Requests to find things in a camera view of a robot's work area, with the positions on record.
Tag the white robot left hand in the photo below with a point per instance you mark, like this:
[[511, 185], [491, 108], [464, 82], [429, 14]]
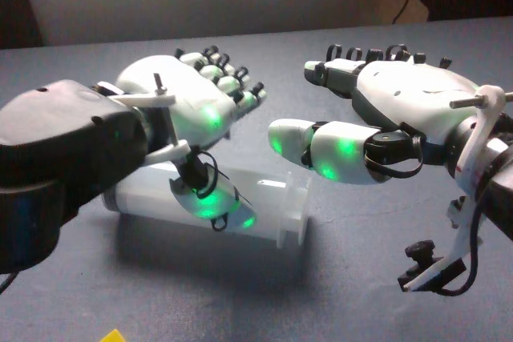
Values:
[[192, 93]]

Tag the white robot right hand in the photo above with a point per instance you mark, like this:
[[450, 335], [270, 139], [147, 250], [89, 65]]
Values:
[[409, 89]]

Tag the large translucent plastic syringe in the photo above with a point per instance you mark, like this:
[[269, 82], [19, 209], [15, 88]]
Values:
[[152, 198]]

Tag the grey table cloth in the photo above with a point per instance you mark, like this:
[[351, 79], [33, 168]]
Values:
[[280, 298]]

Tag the yellow toy block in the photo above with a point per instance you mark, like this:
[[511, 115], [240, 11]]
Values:
[[113, 337]]

